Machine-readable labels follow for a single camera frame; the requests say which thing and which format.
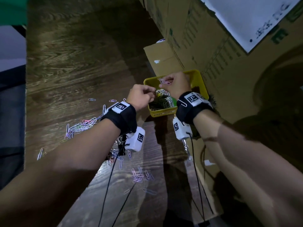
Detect person's left hand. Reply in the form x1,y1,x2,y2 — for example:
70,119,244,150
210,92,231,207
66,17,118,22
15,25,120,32
126,84,157,112

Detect person's right hand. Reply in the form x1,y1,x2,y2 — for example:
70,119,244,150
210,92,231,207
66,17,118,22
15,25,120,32
158,71,192,100

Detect heap of paper clips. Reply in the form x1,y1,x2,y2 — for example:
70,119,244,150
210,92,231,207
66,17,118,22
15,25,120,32
149,88,175,111

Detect yellow plastic tray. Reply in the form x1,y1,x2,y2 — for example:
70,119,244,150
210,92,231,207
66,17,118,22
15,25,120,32
143,69,210,118

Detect pile of coloured paper clips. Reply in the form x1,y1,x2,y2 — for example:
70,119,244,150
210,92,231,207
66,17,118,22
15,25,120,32
37,98,158,195

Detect person's left forearm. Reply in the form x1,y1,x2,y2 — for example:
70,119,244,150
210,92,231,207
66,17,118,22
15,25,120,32
0,118,121,227

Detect person's right forearm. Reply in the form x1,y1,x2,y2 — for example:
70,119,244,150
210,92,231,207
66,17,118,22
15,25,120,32
193,109,303,227

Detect large printed cardboard box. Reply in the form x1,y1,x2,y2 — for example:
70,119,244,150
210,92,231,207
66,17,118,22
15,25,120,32
165,0,303,144

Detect flat cardboard sheet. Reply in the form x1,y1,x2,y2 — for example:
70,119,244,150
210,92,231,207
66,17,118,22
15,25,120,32
143,41,224,215

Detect white paper sheet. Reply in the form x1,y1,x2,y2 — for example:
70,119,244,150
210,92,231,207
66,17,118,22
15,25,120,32
198,0,303,54

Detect green cloth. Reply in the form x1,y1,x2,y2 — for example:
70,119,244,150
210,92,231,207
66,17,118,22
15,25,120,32
0,0,29,26

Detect black right wrist strap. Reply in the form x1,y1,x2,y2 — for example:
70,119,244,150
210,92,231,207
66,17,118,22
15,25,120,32
176,91,213,125

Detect black wrist strap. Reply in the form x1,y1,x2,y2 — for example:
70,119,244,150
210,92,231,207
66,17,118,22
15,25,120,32
176,91,213,125
100,101,138,135

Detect black left wrist strap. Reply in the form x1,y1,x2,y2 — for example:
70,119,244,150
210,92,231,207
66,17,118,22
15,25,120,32
100,101,138,135

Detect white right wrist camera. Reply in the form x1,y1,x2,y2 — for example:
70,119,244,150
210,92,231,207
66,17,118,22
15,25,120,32
172,116,193,141

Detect black right camera cable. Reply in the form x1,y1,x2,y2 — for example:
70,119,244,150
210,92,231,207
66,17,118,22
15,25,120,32
187,132,206,223

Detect black camera cable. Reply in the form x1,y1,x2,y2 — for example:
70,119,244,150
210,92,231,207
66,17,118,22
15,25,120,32
187,132,206,223
98,139,125,227

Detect black left camera cable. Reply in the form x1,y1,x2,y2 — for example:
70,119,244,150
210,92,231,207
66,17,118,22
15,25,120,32
98,139,125,227

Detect black stand frame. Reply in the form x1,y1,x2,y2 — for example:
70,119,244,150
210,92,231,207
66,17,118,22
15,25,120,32
12,25,27,38

